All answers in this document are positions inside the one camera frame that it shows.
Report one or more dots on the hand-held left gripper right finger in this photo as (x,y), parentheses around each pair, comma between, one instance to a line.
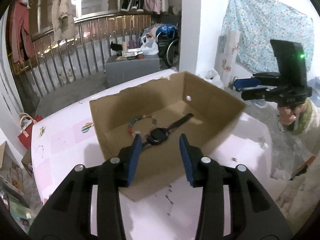
(187,160)

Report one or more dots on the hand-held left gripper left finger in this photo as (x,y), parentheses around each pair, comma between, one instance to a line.
(133,160)

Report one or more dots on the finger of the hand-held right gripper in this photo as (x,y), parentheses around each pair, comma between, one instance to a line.
(255,95)
(243,83)

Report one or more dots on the black smartwatch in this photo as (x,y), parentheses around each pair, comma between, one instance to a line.
(157,135)

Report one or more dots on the large brown cardboard box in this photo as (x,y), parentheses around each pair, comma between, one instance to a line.
(212,100)

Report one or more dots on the person's right hand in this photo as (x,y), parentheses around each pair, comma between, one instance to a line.
(286,116)

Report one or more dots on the white plastic bag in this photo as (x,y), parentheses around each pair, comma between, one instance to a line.
(212,77)
(150,47)

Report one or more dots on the orange black tool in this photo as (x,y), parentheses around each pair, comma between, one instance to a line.
(303,167)

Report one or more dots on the grey cabinet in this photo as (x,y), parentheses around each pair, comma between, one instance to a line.
(130,70)

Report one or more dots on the wheelchair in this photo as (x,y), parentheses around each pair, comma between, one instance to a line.
(161,42)

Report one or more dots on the blue bag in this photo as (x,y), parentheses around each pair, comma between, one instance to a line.
(166,29)

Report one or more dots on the small brown cardboard box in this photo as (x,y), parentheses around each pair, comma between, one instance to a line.
(28,162)

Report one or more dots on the white flat box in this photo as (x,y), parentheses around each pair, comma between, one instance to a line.
(132,53)

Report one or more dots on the red gift bag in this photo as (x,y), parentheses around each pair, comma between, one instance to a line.
(25,137)

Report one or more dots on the white cup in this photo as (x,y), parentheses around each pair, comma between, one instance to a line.
(124,47)

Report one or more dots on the small black object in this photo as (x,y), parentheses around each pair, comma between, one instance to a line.
(115,46)

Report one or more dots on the purple cup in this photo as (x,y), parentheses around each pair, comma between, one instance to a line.
(132,44)

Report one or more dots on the open printed cardboard box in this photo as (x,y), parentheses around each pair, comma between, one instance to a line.
(15,172)

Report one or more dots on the metal balcony railing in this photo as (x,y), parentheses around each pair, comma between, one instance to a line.
(100,17)

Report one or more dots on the beige hanging coat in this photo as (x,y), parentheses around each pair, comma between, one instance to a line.
(62,7)

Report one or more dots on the pinkish red hanging coat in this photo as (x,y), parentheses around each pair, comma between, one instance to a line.
(21,30)

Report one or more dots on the blue floral wall cloth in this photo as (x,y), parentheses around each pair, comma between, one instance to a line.
(262,22)

